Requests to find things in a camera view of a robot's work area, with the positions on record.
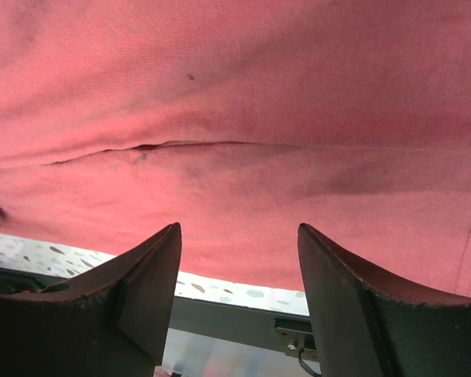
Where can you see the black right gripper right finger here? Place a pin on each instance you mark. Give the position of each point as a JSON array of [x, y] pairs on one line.
[[368, 321]]

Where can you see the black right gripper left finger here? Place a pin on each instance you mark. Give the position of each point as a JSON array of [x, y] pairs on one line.
[[109, 321]]

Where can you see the dusty red t-shirt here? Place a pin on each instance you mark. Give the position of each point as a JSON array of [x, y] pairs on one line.
[[241, 120]]

